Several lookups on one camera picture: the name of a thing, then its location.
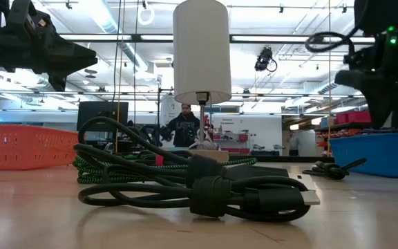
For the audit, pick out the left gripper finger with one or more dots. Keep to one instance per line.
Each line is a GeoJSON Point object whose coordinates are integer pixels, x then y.
{"type": "Point", "coordinates": [57, 83]}
{"type": "Point", "coordinates": [74, 58]}

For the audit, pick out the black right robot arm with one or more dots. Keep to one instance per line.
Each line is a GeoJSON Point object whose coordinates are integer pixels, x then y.
{"type": "Point", "coordinates": [392, 14]}

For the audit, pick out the black background robot arm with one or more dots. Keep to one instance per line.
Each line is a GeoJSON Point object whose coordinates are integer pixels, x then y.
{"type": "Point", "coordinates": [147, 133]}

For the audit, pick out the red storage bins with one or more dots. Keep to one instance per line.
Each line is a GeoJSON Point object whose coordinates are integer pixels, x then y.
{"type": "Point", "coordinates": [354, 117]}

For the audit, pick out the black monitor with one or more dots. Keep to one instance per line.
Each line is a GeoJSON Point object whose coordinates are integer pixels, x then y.
{"type": "Point", "coordinates": [95, 114]}

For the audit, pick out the blue plastic basket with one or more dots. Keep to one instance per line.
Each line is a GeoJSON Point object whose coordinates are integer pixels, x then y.
{"type": "Point", "coordinates": [375, 154]}

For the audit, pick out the orange plastic basket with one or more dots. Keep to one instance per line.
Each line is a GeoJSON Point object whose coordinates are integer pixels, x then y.
{"type": "Point", "coordinates": [19, 147]}

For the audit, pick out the person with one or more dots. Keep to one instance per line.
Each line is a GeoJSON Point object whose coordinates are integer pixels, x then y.
{"type": "Point", "coordinates": [293, 143]}
{"type": "Point", "coordinates": [184, 129]}

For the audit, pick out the white shade wooden base lamp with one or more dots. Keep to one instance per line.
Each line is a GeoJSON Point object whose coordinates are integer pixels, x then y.
{"type": "Point", "coordinates": [201, 52]}

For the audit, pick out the shelf with red bins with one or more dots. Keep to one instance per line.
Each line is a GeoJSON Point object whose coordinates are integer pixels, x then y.
{"type": "Point", "coordinates": [243, 137]}

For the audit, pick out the black aluminium table frame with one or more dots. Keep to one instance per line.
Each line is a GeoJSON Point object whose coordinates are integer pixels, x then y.
{"type": "Point", "coordinates": [289, 159]}

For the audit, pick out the black ceiling camera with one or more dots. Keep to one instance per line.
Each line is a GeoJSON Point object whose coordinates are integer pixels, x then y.
{"type": "Point", "coordinates": [263, 59]}

